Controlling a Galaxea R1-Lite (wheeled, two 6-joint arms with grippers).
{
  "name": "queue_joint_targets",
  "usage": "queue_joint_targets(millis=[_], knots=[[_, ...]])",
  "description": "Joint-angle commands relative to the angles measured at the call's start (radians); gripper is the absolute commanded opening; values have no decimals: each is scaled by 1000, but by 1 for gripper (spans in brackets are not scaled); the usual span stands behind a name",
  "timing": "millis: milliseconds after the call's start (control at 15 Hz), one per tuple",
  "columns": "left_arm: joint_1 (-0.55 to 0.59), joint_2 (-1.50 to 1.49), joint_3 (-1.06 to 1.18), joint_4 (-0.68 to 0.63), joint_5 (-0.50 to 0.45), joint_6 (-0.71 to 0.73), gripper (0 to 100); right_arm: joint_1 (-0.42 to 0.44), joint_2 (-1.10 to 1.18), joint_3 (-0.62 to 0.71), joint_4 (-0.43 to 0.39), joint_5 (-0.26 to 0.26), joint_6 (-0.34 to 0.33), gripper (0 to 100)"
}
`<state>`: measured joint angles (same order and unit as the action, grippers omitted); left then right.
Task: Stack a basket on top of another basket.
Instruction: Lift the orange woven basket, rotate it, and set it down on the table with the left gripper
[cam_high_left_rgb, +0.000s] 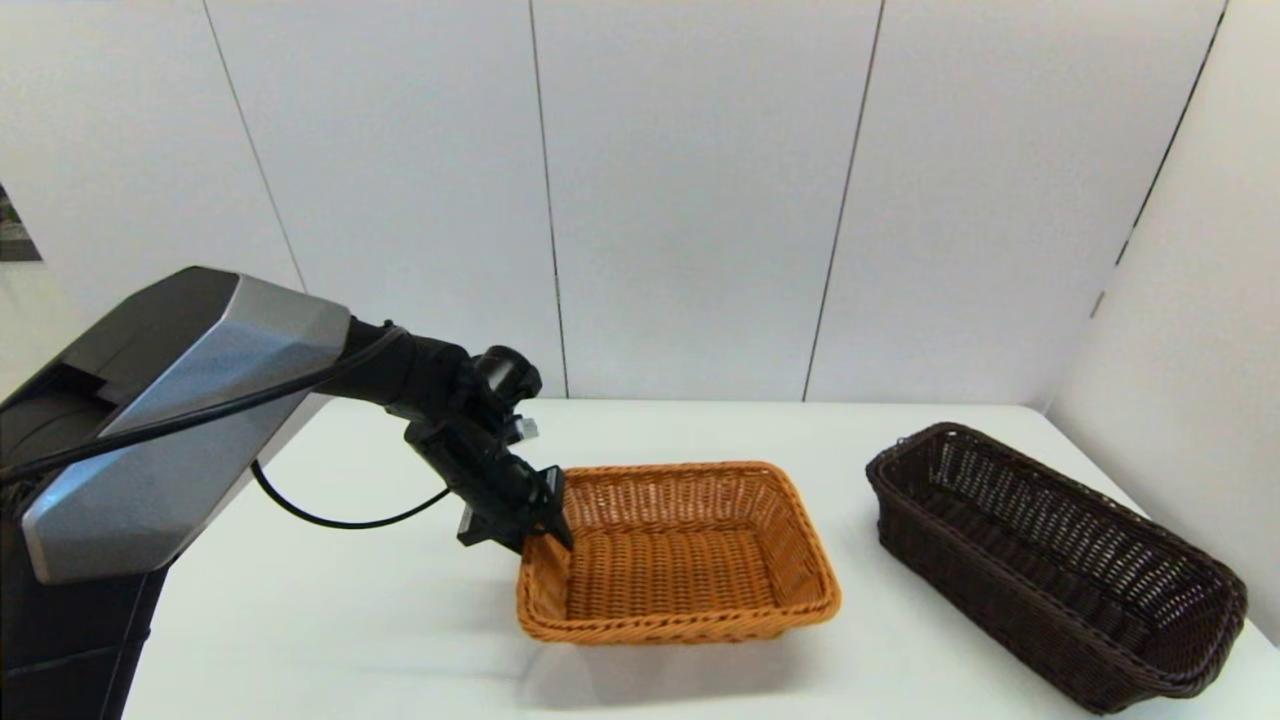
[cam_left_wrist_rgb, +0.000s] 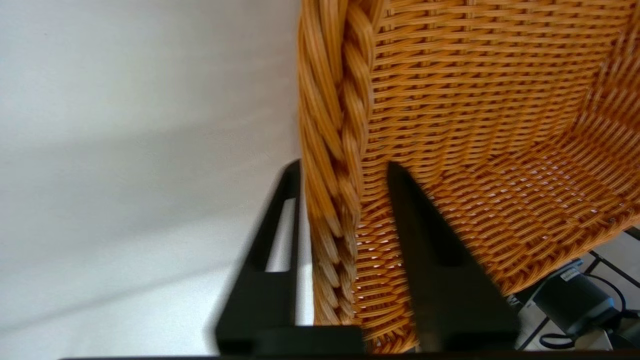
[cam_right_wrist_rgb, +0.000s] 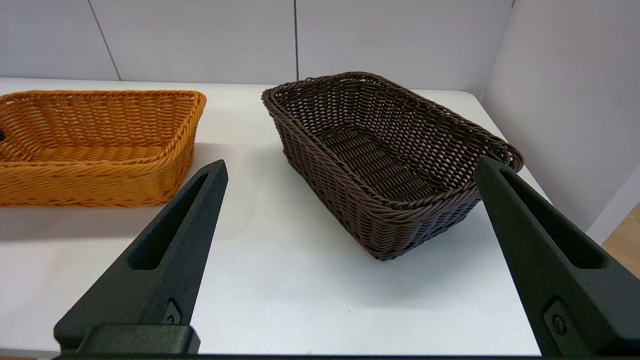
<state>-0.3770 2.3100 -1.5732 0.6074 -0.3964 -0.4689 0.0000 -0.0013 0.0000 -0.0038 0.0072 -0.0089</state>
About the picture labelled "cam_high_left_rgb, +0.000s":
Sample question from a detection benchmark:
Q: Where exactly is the orange wicker basket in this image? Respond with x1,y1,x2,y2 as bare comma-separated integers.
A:
516,460,842,644

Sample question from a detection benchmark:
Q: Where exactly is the dark brown wicker basket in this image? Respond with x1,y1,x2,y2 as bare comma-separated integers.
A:
866,422,1249,714

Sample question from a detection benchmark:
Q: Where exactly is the dark wall picture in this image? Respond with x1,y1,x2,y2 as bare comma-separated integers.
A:
0,182,44,263

